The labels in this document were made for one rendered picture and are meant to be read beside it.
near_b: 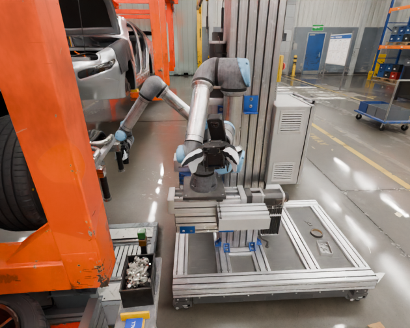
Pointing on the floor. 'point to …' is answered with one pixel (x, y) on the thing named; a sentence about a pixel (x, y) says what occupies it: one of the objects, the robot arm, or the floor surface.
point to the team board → (338, 52)
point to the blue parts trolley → (388, 110)
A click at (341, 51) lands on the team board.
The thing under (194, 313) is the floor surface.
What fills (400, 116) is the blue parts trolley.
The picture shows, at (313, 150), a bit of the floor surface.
